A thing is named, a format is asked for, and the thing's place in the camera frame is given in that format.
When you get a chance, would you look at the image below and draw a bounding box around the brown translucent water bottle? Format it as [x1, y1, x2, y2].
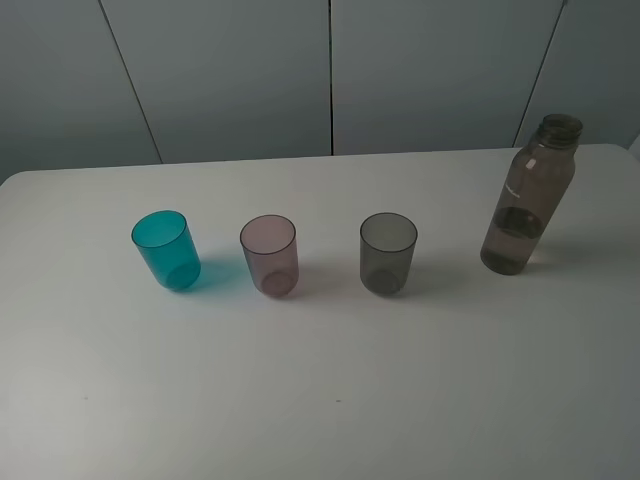
[480, 114, 583, 275]

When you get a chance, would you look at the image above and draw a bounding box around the pink translucent plastic cup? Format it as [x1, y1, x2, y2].
[239, 214, 299, 298]

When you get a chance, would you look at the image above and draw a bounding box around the grey translucent plastic cup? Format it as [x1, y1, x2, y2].
[359, 212, 418, 296]

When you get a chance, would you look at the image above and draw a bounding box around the teal plastic cup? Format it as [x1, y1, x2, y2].
[131, 210, 201, 291]

